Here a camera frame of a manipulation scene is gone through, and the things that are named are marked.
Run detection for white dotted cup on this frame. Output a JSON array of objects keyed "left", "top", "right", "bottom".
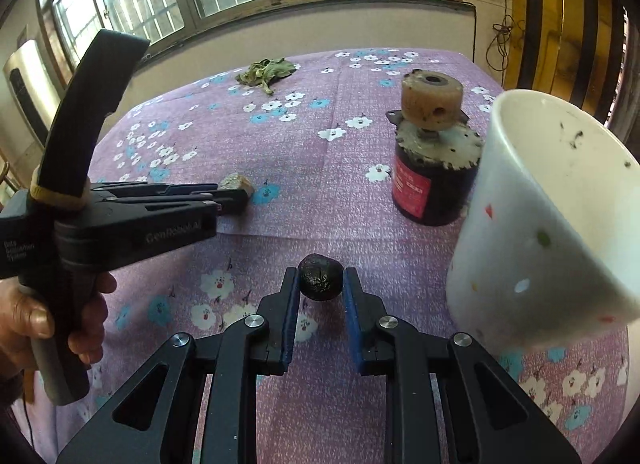
[{"left": 445, "top": 88, "right": 640, "bottom": 355}]

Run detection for small dark round fruit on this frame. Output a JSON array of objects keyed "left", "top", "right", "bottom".
[{"left": 299, "top": 254, "right": 345, "bottom": 301}]

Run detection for pale bread chunks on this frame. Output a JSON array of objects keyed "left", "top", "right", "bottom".
[{"left": 220, "top": 171, "right": 253, "bottom": 200}]

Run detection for black motor red label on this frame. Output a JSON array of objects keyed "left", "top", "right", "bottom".
[{"left": 386, "top": 71, "right": 485, "bottom": 226}]

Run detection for person's left hand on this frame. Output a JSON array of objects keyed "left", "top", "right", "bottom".
[{"left": 0, "top": 271, "right": 118, "bottom": 401}]

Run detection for standing air conditioner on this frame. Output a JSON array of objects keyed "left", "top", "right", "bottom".
[{"left": 2, "top": 39, "right": 63, "bottom": 150}]

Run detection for hanging cable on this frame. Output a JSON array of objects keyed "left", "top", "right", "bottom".
[{"left": 487, "top": 14, "right": 523, "bottom": 76}]

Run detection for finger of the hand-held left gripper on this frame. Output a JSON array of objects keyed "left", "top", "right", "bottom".
[
  {"left": 90, "top": 181, "right": 249, "bottom": 204},
  {"left": 107, "top": 195, "right": 249, "bottom": 219}
]

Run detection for purple floral tablecloth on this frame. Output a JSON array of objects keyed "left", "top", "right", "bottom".
[{"left": 10, "top": 47, "right": 632, "bottom": 464}]

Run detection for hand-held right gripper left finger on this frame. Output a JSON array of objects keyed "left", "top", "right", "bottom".
[{"left": 56, "top": 267, "right": 301, "bottom": 464}]

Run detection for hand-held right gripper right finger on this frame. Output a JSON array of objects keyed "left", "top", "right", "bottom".
[{"left": 343, "top": 267, "right": 582, "bottom": 464}]

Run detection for yellow black striped board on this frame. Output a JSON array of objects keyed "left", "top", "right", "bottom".
[{"left": 502, "top": 0, "right": 628, "bottom": 110}]

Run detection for wilted green leaves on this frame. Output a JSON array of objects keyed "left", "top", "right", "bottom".
[{"left": 235, "top": 58, "right": 296, "bottom": 96}]

